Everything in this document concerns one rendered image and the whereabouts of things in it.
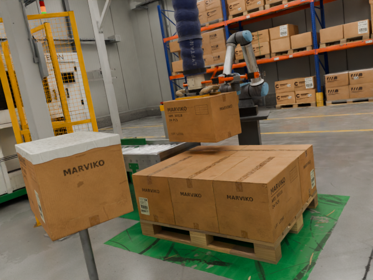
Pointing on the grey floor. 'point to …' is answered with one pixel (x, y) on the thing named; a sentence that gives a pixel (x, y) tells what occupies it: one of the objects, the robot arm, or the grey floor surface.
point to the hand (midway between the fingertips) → (220, 80)
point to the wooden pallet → (197, 236)
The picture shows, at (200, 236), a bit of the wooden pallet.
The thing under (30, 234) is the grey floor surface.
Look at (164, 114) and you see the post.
